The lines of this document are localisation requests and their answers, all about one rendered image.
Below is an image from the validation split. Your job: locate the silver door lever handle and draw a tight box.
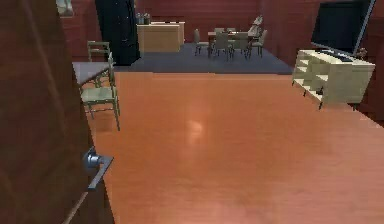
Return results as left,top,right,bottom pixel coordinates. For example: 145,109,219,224
82,147,115,191

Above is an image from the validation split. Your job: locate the cream shelf television stand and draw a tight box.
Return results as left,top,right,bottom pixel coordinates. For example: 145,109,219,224
291,49,376,111

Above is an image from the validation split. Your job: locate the pale green wooden chair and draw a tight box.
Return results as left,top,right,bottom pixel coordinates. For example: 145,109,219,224
79,52,122,132
87,40,112,63

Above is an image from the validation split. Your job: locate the small dark brown ornament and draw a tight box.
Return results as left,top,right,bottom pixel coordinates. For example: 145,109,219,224
355,47,368,61

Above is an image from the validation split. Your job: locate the dark wooden dining table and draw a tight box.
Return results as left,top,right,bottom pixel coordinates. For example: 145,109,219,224
207,30,262,58

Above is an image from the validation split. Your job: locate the framed wall picture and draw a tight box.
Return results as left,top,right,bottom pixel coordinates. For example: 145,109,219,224
55,0,75,18

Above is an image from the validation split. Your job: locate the tan wooden kitchen counter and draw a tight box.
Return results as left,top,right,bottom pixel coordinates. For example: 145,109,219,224
136,21,186,54

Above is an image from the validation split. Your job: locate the grey top table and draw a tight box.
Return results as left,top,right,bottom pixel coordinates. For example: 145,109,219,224
72,61,111,87

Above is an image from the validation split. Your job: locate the brown wooden room door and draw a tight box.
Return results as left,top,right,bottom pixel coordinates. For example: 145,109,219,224
0,0,116,224

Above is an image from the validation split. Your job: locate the black television set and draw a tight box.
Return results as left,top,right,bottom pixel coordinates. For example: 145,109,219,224
310,0,377,57

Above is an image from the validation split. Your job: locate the grey dining chair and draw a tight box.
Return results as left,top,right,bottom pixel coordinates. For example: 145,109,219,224
193,28,210,57
251,29,269,58
213,31,234,62
233,31,253,61

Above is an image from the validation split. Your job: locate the grey pot on counter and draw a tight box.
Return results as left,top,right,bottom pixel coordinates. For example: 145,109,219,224
135,12,152,26

